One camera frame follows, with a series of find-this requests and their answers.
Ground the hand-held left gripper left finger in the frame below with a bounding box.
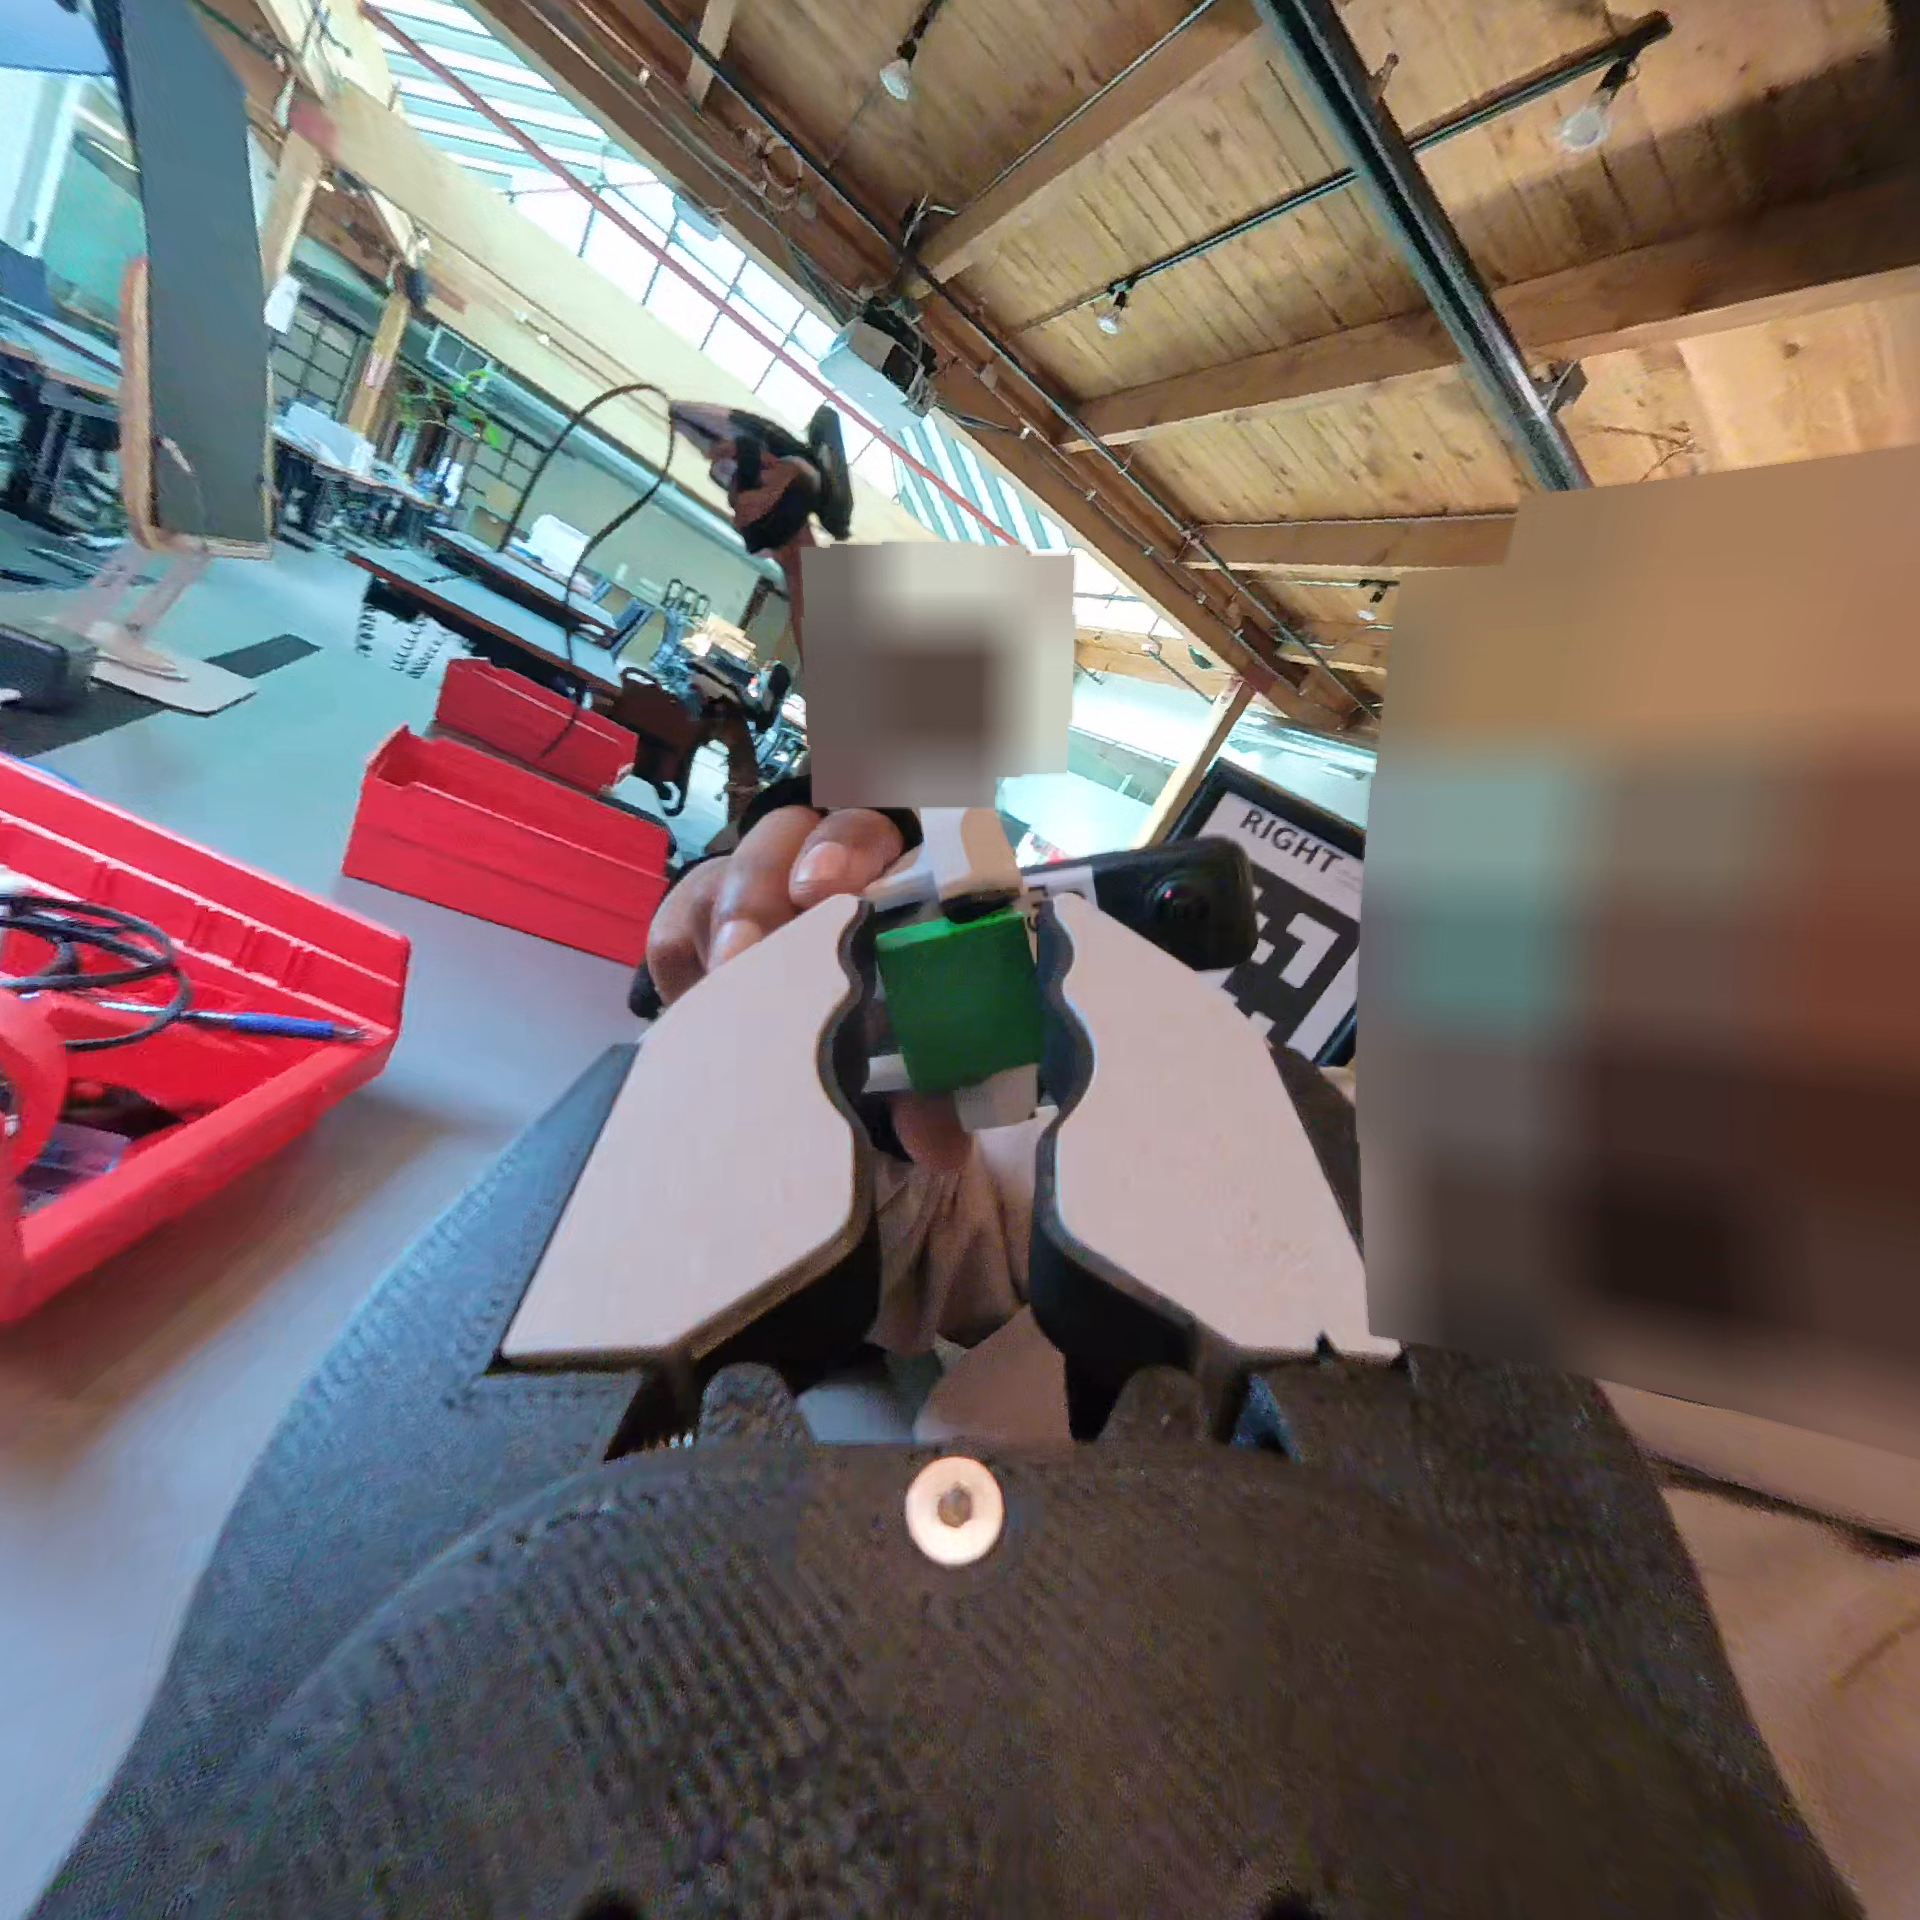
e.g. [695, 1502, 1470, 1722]
[498, 896, 879, 1392]

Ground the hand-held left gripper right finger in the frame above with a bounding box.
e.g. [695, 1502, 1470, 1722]
[1026, 896, 1374, 1394]

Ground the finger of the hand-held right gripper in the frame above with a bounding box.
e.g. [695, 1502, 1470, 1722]
[860, 1054, 1049, 1131]
[863, 807, 1055, 921]

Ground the green block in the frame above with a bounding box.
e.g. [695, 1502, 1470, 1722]
[873, 912, 1047, 1095]

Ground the person's right hand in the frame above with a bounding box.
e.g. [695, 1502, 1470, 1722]
[642, 802, 921, 1010]

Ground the blue pen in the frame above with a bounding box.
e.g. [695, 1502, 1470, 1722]
[142, 1013, 377, 1046]

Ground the large red plastic bin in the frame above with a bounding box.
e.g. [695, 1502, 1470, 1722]
[0, 757, 410, 1327]

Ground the dark work table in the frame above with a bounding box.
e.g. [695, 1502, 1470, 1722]
[346, 533, 625, 682]

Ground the red tape roll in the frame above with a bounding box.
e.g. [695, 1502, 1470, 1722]
[0, 995, 68, 1185]

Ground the green potted plant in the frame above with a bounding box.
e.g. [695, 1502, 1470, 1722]
[404, 367, 506, 451]

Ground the black ceiling beam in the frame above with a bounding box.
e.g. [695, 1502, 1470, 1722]
[1258, 0, 1595, 489]

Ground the small black box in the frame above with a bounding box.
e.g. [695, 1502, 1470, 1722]
[0, 626, 95, 713]

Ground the person's beige hoodie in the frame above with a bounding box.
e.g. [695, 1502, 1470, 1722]
[1605, 1386, 1920, 1920]

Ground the dark grey standing panel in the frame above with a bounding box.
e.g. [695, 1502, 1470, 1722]
[60, 0, 278, 706]

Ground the black cable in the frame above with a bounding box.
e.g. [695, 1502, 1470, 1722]
[0, 896, 195, 1037]

